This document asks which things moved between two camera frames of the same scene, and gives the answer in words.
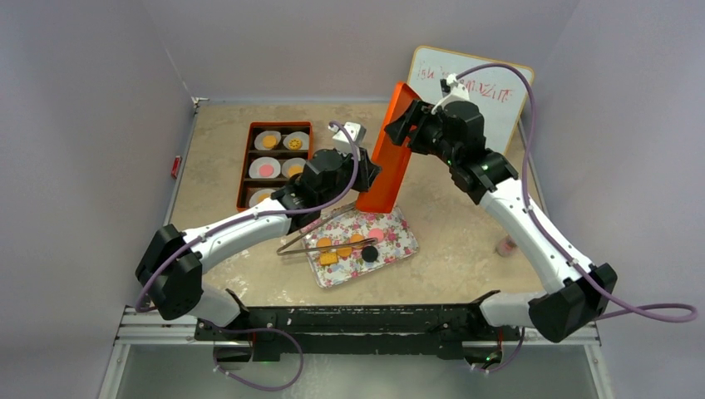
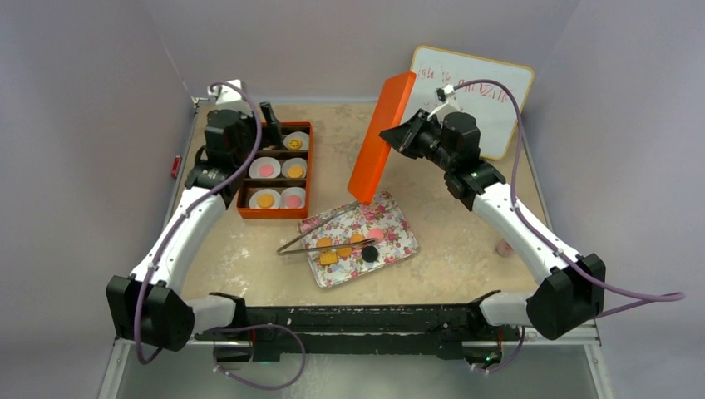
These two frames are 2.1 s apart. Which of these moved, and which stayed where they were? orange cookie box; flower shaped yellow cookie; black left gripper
Moved: black left gripper
Stayed: orange cookie box; flower shaped yellow cookie
